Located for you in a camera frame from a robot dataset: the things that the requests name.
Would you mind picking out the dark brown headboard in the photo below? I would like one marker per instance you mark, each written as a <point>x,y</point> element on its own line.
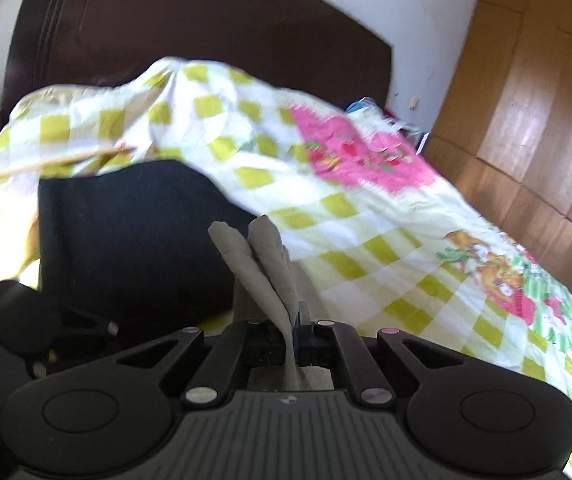
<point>190,20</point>

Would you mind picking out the wooden wardrobe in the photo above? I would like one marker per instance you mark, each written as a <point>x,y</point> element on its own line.
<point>531,110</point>

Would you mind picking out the small blue object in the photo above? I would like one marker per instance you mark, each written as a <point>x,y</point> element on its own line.
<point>362,106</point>

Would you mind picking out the checkered cartoon print bedsheet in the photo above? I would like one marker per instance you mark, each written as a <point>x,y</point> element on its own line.
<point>366,240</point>

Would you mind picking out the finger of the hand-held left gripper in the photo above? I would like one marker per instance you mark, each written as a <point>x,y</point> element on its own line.
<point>90,324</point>

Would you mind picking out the dark navy cloth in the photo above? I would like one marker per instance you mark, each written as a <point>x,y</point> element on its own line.
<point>130,240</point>

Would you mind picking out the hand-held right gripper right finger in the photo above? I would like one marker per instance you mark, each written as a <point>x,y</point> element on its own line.
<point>307,347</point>

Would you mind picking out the wall light switch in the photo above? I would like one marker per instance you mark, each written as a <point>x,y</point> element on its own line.
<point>414,102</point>

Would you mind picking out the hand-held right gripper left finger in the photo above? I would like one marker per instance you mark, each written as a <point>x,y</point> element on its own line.
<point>236,352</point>

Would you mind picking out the thin wooden stick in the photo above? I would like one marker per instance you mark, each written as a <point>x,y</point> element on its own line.
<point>65,161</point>

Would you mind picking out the light grey pants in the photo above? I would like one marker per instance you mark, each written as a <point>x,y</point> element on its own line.
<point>266,260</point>

